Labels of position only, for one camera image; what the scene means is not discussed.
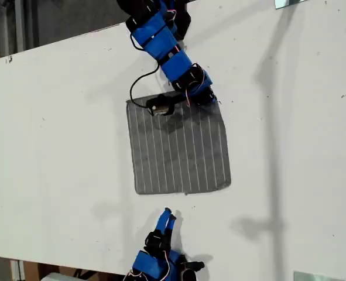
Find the grey white-striped square towel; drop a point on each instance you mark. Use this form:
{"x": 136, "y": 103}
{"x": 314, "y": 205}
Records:
{"x": 178, "y": 158}

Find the white plastic container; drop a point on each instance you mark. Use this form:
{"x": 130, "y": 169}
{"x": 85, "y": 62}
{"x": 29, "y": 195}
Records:
{"x": 57, "y": 276}

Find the short black camera stalk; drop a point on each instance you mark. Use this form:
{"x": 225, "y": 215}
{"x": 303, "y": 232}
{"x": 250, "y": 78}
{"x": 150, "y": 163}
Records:
{"x": 194, "y": 265}
{"x": 171, "y": 106}

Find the white table leg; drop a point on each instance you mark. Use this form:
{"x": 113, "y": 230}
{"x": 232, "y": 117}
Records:
{"x": 17, "y": 270}

